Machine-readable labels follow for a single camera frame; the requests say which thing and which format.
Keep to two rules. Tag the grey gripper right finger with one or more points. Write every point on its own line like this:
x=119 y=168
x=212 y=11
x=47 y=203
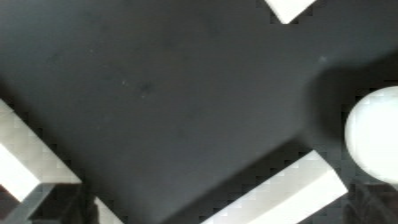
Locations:
x=372 y=204

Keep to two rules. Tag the white right wall bar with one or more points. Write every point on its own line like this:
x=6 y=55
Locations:
x=288 y=197

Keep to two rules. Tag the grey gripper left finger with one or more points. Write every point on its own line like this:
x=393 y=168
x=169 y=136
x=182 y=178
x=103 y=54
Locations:
x=59 y=204

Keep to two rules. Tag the white front wall bar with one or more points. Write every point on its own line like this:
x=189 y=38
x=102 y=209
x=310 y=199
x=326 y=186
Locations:
x=31 y=166

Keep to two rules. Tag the white wall bar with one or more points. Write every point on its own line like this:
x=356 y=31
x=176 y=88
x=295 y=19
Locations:
x=31 y=166
x=288 y=197

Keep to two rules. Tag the white marker sheet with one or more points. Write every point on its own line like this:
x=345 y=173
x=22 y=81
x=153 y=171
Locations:
x=288 y=8

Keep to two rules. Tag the white lamp bulb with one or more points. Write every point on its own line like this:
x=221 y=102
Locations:
x=372 y=134

